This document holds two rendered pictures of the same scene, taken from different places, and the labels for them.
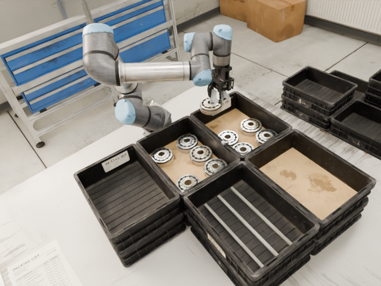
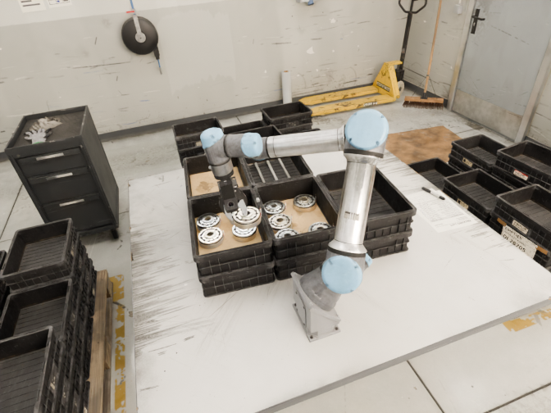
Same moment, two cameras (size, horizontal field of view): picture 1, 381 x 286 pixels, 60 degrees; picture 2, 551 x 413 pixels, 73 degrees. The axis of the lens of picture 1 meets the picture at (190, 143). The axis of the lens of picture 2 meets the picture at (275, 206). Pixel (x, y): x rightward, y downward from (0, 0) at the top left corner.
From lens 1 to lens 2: 2.28 m
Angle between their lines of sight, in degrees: 100
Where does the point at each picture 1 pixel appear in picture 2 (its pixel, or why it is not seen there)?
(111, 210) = (377, 206)
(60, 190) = (454, 279)
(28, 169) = not seen: outside the picture
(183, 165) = (301, 224)
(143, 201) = not seen: hidden behind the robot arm
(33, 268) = (450, 218)
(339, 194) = (202, 179)
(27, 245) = (467, 234)
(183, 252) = not seen: hidden behind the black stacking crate
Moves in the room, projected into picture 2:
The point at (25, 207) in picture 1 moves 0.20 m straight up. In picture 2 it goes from (494, 271) to (508, 233)
